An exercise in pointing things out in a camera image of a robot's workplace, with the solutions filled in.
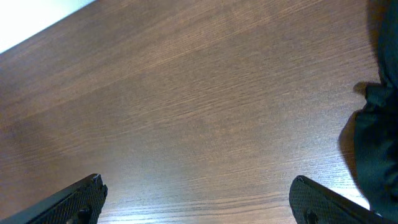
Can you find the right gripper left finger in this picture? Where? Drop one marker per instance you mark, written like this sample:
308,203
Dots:
81,202

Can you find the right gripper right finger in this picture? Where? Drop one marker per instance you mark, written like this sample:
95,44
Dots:
312,203

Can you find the black garment with logo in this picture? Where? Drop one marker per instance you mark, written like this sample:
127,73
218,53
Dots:
375,130

